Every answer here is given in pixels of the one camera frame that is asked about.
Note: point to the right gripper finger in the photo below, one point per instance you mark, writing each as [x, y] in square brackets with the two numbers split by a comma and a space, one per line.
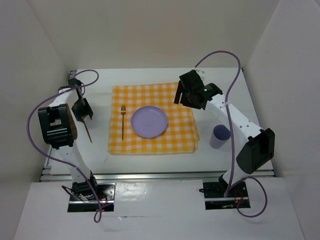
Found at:
[188, 103]
[179, 95]

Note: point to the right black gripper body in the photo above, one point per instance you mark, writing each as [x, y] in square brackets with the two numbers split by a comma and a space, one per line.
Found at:
[186, 91]

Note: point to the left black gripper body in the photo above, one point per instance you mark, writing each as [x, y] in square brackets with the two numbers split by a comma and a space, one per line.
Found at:
[79, 109]

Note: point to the copper spoon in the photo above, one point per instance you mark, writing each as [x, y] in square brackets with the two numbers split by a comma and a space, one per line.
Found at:
[86, 129]

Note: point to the copper fork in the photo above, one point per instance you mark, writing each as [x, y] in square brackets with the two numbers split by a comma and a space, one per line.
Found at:
[123, 113]

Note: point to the yellow white checkered cloth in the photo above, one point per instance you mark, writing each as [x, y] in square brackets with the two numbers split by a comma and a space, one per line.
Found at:
[180, 136]

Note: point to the lilac plastic cup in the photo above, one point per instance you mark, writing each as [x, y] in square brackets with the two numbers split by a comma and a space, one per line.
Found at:
[220, 135]

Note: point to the lilac plastic plate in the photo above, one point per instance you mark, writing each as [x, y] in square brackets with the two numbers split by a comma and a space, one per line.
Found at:
[149, 121]

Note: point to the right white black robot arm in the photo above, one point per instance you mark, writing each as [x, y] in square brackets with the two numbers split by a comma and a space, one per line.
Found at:
[251, 145]

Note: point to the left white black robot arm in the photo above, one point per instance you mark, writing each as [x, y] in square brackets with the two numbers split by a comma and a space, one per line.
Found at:
[57, 122]

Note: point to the front aluminium rail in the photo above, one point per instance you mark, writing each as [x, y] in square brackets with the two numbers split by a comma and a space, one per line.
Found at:
[156, 176]

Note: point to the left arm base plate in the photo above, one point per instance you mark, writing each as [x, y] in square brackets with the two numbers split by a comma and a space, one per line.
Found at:
[79, 203]

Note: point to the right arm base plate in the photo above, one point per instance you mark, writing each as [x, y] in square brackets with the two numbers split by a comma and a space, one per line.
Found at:
[214, 197]

